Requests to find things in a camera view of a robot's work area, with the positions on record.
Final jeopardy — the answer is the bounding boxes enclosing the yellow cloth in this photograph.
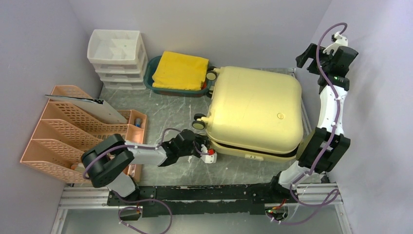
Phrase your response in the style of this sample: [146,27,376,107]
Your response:
[152,51,209,91]

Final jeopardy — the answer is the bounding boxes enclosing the yellow hard-shell suitcase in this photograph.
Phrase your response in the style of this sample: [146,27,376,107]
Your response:
[192,66,304,162]

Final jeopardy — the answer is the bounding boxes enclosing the teal plastic bin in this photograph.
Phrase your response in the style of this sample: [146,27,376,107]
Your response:
[143,56,213,98]

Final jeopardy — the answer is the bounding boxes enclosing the white plastic drawer unit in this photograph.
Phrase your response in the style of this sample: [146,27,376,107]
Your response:
[87,29,149,90]

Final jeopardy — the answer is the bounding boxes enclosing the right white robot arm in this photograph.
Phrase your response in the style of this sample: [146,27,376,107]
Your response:
[267,43,358,202]

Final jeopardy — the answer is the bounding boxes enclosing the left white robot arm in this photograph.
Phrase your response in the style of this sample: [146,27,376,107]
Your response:
[81,129,217,205]

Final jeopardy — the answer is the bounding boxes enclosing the grey blue capped bottle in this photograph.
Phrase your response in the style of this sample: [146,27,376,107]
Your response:
[134,118,142,128]

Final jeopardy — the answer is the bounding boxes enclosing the grey folder in organizer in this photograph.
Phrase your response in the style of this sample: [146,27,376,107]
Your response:
[45,95,128,124]

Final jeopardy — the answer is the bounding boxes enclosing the orange mesh file organizer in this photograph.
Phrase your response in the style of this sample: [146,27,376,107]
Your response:
[20,100,147,183]

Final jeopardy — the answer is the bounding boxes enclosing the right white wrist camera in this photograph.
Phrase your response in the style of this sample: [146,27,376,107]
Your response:
[322,32,348,55]

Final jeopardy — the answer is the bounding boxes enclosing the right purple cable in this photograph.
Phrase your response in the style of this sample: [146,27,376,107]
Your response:
[267,21,348,226]

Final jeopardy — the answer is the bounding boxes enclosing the purple cable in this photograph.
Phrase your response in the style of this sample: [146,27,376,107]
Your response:
[267,21,348,226]
[82,127,207,234]

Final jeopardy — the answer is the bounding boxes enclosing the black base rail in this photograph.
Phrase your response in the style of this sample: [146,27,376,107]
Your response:
[107,183,294,217]

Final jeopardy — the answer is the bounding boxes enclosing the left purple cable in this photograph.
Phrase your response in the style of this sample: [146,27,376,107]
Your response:
[82,127,207,234]

